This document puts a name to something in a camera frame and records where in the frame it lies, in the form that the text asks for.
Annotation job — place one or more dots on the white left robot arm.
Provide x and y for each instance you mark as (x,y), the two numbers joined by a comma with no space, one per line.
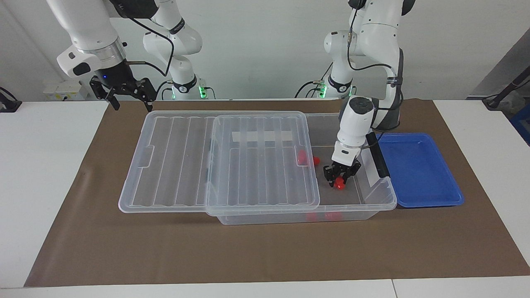
(358,120)

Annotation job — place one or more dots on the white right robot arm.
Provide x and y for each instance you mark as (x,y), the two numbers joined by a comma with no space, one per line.
(87,25)

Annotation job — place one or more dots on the clear plastic storage box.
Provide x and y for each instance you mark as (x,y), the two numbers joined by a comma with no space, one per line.
(352,196)

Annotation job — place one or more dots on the clear ribbed plastic lid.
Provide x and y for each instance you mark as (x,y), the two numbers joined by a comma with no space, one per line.
(165,165)

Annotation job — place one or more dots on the blue crate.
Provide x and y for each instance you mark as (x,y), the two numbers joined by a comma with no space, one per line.
(522,124)

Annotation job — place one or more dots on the white power strip box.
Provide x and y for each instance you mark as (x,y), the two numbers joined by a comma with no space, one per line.
(62,91)

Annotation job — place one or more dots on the blue plastic tray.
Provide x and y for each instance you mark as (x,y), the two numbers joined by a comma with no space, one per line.
(418,178)

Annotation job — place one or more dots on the black clamp object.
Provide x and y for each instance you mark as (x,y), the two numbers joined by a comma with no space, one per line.
(10,105)

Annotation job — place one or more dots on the black stand leg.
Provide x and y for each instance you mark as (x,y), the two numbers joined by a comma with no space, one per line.
(509,87)

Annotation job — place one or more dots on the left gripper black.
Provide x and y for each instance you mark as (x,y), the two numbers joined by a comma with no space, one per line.
(344,169)

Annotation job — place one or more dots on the brown table mat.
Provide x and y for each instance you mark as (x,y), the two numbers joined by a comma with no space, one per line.
(265,256)

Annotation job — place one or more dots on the red block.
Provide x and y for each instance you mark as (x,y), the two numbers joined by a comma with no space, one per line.
(333,215)
(302,156)
(316,160)
(311,216)
(340,184)

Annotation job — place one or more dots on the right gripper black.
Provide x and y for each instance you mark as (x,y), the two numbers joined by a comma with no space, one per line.
(112,76)

